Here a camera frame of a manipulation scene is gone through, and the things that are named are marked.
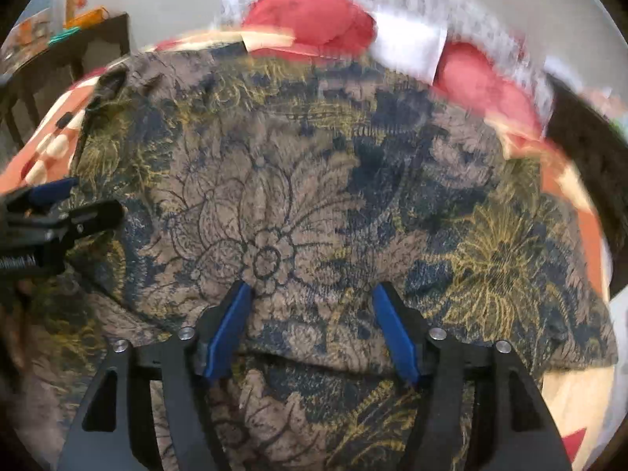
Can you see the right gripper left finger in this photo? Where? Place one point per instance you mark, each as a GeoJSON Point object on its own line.
{"type": "Point", "coordinates": [114, 427]}

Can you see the right red heart cushion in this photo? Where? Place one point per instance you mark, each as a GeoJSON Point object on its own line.
{"type": "Point", "coordinates": [468, 78]}

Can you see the dark wooden side table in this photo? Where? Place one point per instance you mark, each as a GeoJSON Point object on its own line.
{"type": "Point", "coordinates": [30, 77]}

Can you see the dark carved nightstand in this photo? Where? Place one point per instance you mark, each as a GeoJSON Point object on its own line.
{"type": "Point", "coordinates": [600, 155]}

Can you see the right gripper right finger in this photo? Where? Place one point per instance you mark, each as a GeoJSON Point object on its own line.
{"type": "Point", "coordinates": [476, 398]}

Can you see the orange red cream blanket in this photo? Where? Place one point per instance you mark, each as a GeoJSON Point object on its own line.
{"type": "Point", "coordinates": [576, 398]}

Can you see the left red heart cushion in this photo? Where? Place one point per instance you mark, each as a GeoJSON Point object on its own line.
{"type": "Point", "coordinates": [339, 26]}

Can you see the white small pillow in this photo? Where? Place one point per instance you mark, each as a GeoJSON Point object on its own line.
{"type": "Point", "coordinates": [408, 44]}

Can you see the floral brown blue garment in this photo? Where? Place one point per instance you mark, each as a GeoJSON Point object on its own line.
{"type": "Point", "coordinates": [312, 183]}

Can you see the red heart cushion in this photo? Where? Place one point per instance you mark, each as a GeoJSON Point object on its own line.
{"type": "Point", "coordinates": [339, 26]}
{"type": "Point", "coordinates": [468, 78]}

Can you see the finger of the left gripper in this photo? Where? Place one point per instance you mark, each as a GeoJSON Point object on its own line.
{"type": "Point", "coordinates": [89, 219]}
{"type": "Point", "coordinates": [40, 197]}

